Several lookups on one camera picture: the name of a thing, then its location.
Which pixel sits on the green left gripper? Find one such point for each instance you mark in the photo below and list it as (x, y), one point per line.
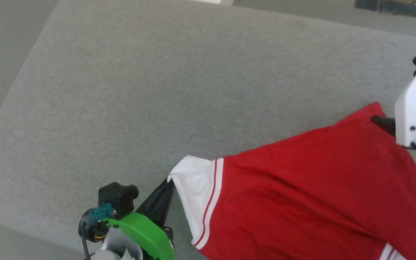
(146, 231)

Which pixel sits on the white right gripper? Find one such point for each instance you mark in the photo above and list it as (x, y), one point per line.
(412, 112)

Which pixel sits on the red garment with white trim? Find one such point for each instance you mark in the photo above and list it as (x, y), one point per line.
(302, 198)

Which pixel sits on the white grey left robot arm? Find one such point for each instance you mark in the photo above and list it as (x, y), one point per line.
(114, 245)

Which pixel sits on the black round left gripper motor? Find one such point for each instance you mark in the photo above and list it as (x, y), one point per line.
(94, 229)

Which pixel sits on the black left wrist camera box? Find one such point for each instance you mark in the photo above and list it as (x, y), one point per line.
(117, 198)

